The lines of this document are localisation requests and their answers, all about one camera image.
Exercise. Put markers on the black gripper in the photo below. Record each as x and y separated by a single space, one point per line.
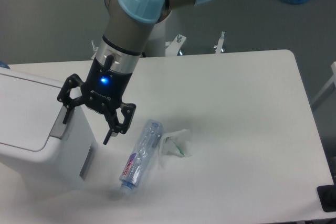
102 92

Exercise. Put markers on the white push-button trash can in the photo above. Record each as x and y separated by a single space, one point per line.
41 141

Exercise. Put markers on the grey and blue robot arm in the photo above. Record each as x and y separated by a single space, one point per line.
123 42

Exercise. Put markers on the crushed clear plastic bottle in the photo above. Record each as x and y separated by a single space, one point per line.
140 157

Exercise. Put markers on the crumpled clear plastic wrapper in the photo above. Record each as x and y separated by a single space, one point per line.
178 144

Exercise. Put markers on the blue object at left edge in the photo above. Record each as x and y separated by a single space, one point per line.
4 65

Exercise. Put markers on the black device at table edge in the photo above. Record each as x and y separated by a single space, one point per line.
326 195

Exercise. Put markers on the white frame at right edge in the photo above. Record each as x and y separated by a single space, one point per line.
327 89

